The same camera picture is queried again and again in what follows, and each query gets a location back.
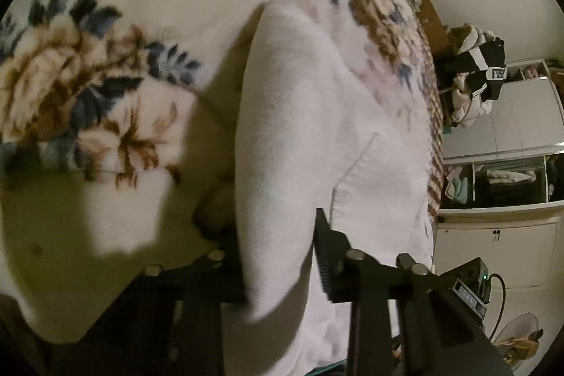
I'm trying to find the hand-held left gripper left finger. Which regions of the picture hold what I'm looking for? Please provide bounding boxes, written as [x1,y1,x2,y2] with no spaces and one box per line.
[48,235,247,376]

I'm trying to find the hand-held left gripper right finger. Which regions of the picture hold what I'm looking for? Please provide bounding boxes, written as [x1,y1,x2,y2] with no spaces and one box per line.
[315,207,514,376]

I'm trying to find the white pants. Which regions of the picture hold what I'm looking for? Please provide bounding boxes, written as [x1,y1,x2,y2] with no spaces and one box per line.
[233,0,437,376]

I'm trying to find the black electronic device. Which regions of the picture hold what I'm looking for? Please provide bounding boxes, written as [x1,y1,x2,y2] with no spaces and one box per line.
[441,257,490,319]

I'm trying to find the teal folded clothes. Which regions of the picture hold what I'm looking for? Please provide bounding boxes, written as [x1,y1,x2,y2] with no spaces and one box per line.
[447,178,472,201]

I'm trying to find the white wardrobe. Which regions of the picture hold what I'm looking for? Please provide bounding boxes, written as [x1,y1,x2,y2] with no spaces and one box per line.
[438,58,564,293]

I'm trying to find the white hanging garment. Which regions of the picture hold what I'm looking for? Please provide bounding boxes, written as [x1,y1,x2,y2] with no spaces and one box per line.
[487,170,536,184]

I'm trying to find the white puffer jacket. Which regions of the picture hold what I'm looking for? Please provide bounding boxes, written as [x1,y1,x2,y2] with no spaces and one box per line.
[449,24,498,128]

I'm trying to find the white floor fan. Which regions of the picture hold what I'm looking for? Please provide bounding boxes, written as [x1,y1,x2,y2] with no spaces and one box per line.
[493,312,545,359]

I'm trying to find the white sliding wardrobe door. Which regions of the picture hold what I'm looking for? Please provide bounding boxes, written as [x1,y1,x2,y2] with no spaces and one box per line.
[443,79,564,160]

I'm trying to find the black and white jacket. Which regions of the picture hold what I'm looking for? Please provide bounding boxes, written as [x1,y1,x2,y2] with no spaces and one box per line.
[441,39,509,104]

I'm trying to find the floral blanket with plaid border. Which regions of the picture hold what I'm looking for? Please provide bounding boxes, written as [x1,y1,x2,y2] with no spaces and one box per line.
[0,0,446,346]

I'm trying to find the black cable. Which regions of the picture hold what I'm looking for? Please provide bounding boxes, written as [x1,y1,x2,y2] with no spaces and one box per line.
[482,272,507,341]

